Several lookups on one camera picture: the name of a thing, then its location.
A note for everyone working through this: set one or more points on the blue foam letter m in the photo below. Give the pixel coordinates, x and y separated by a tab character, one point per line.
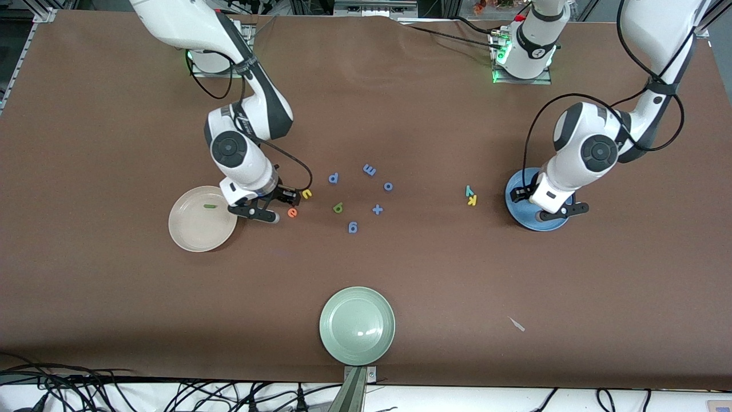
369	170

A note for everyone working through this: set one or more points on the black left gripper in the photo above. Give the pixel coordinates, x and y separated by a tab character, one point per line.
521	193

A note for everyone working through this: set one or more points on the blue round plate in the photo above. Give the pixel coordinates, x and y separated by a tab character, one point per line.
514	212

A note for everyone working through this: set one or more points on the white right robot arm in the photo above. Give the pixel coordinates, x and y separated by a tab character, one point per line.
240	160

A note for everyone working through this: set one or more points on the green round plate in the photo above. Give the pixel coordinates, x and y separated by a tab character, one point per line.
357	326

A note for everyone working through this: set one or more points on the beige round plate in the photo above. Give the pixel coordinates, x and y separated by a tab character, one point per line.
197	229

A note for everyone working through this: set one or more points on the blue foam letter p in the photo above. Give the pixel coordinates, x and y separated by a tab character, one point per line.
337	176

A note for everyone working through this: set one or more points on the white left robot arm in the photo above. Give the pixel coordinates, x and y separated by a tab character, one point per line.
572	171

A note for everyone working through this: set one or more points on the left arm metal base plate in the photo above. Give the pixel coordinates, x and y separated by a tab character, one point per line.
523	81

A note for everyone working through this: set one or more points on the brown table cover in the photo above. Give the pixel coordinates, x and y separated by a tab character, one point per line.
366	114

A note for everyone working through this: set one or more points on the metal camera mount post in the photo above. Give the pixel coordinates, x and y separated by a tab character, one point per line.
350	395

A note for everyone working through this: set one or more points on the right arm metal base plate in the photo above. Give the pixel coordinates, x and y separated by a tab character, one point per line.
195	73

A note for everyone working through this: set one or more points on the aluminium table rail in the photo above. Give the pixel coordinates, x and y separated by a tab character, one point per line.
23	63

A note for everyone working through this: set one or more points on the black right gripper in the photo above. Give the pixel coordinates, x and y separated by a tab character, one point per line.
279	195

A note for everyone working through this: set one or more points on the silver metal box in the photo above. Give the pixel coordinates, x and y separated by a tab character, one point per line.
374	8

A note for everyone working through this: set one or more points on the blue foam letter g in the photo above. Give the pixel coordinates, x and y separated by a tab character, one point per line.
349	228

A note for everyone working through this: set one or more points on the white paper scrap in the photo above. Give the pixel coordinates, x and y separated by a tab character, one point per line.
517	325

